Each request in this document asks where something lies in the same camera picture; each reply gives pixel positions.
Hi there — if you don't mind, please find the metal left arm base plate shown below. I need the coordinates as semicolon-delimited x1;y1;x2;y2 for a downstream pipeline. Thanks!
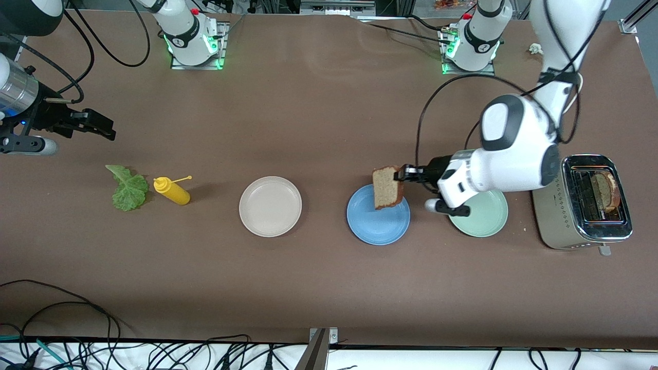
438;28;497;77

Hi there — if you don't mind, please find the aluminium profile post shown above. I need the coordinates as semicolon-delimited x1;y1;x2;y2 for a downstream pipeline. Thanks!
294;329;330;370

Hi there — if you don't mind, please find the aluminium rail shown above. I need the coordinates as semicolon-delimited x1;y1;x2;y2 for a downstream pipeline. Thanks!
300;0;376;16

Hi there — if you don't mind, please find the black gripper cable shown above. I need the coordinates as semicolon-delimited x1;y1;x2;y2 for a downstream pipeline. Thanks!
414;0;610;168
0;5;96;103

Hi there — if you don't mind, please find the metal table bracket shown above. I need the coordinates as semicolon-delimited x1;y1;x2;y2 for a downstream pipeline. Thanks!
308;327;338;346

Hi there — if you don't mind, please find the blue round plate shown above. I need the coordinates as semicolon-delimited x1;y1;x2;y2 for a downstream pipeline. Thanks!
346;183;411;246

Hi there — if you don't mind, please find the yellow squeeze sauce bottle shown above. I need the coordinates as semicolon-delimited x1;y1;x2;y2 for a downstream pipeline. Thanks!
153;175;193;206

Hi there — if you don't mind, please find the brown bread slice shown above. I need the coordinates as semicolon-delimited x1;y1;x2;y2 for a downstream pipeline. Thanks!
590;171;622;210
372;165;405;210

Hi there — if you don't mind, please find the beige chrome toaster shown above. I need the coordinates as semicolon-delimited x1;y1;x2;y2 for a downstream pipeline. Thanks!
531;154;633;256

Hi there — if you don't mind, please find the black cable loop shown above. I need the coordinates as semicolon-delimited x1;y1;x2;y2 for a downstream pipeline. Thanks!
0;280;121;355

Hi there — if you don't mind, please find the teal cable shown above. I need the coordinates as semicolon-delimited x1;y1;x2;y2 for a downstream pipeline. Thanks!
0;336;70;370

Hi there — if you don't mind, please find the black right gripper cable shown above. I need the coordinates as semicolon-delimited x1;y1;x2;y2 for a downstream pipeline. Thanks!
0;5;96;103

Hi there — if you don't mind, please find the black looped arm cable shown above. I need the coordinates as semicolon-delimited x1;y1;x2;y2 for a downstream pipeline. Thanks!
67;0;151;66

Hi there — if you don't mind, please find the mint green round plate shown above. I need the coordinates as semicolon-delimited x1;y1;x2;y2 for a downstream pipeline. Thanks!
448;189;509;238

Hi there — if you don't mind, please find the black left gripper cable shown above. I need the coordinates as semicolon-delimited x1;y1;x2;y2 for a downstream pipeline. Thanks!
414;0;610;168

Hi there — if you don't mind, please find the beige round plate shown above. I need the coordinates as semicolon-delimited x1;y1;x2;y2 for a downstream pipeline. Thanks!
239;176;303;238

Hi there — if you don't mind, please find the white toaster power cable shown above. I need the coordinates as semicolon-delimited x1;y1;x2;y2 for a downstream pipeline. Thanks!
529;43;585;115

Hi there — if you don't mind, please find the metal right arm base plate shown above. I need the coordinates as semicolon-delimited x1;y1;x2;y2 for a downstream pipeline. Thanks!
170;22;229;71

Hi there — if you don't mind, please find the aluminium corner profile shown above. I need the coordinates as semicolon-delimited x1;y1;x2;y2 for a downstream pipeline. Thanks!
619;0;652;34

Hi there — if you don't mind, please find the black base cable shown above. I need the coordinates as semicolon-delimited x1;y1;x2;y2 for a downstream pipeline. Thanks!
360;14;453;47

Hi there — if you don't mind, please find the green lettuce leaf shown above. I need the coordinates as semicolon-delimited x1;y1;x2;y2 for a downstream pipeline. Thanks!
105;164;149;212

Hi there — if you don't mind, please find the black cable bundle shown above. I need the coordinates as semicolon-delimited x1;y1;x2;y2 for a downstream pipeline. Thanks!
0;334;360;370

